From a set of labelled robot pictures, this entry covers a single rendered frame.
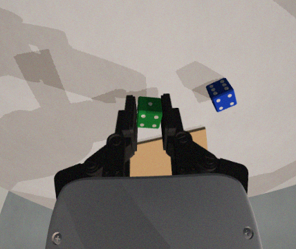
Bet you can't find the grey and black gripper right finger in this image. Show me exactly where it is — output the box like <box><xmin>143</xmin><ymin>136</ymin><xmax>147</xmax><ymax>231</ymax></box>
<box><xmin>160</xmin><ymin>93</ymin><xmax>248</xmax><ymax>194</ymax></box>

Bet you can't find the blue die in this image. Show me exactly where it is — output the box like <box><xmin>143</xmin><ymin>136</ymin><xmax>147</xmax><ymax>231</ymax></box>
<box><xmin>206</xmin><ymin>78</ymin><xmax>237</xmax><ymax>112</ymax></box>

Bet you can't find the green die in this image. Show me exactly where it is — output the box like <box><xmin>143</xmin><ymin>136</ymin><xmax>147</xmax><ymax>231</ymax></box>
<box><xmin>136</xmin><ymin>96</ymin><xmax>163</xmax><ymax>129</ymax></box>

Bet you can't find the tan square mat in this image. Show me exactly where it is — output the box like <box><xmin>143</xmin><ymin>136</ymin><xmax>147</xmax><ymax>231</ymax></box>
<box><xmin>130</xmin><ymin>127</ymin><xmax>207</xmax><ymax>176</ymax></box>

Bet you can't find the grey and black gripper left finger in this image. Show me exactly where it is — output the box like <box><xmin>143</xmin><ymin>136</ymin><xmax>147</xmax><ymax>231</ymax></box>
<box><xmin>54</xmin><ymin>95</ymin><xmax>138</xmax><ymax>200</ymax></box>

